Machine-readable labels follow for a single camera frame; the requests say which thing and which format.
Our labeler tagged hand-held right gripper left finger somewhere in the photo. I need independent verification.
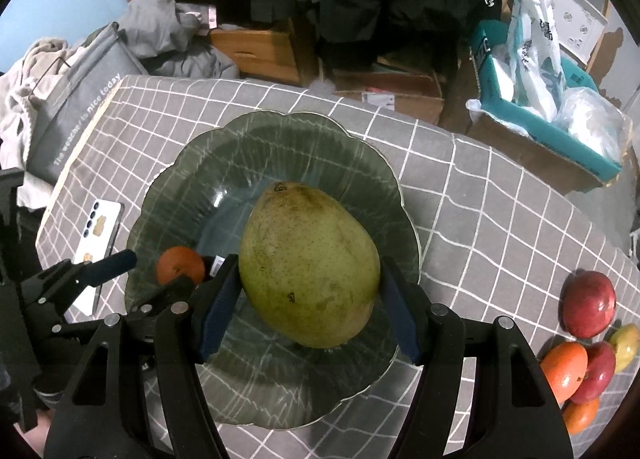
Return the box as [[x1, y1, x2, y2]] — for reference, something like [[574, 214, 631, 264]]
[[44, 254, 241, 459]]

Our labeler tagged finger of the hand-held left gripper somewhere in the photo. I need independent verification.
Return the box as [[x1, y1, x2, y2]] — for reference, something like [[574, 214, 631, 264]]
[[117, 275, 208, 337], [22, 249, 138, 327]]

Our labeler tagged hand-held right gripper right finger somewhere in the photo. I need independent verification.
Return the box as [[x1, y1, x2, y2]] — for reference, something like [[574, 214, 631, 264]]
[[382, 256, 573, 459]]

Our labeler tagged small tangerine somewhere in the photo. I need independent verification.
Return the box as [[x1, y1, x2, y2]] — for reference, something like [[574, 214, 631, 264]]
[[156, 246, 207, 286]]

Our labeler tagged green mango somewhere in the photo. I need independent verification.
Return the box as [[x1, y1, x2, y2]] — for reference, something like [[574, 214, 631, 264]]
[[238, 181, 382, 350]]

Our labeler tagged orange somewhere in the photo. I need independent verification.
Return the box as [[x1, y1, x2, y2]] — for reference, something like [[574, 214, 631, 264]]
[[540, 341, 589, 405], [562, 396, 601, 436]]

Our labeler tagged green glass plate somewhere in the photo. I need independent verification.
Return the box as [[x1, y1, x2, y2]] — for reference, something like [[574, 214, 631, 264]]
[[124, 110, 422, 431]]

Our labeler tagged red apple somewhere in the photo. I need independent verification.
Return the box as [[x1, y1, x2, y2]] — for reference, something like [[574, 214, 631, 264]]
[[570, 340, 617, 405], [560, 270, 617, 339]]

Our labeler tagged white smartphone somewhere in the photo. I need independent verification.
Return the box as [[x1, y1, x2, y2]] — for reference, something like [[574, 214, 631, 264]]
[[70, 200, 125, 316]]

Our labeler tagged grey checked tablecloth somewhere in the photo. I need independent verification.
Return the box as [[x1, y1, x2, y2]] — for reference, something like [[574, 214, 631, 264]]
[[36, 74, 640, 459]]

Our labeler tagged grey printed bag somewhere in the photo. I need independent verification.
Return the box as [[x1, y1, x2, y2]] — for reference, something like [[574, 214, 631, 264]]
[[25, 21, 151, 187]]

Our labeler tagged beige cloth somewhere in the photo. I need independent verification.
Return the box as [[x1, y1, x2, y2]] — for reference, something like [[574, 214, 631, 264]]
[[0, 38, 96, 210]]

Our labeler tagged teal plastic crate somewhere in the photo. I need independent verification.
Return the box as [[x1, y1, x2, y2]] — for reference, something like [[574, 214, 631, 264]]
[[467, 19, 623, 194]]

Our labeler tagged yellow green apple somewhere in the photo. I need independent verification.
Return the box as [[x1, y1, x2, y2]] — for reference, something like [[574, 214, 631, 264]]
[[607, 324, 640, 374]]

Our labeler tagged flat cardboard box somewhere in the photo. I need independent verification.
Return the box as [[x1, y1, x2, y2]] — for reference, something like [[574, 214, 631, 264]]
[[330, 56, 446, 127]]

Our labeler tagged grey clothing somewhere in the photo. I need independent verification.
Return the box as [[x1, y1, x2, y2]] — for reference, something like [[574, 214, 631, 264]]
[[117, 0, 241, 80]]

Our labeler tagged wooden drawer cabinet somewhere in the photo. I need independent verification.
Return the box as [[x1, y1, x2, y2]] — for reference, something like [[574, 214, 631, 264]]
[[207, 19, 321, 87]]

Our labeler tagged clear plastic bag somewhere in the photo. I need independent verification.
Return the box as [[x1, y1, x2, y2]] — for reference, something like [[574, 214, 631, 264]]
[[552, 86, 633, 164]]

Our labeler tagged white printed plastic bag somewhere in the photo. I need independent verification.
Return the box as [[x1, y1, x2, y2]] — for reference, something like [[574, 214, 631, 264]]
[[482, 0, 568, 122]]

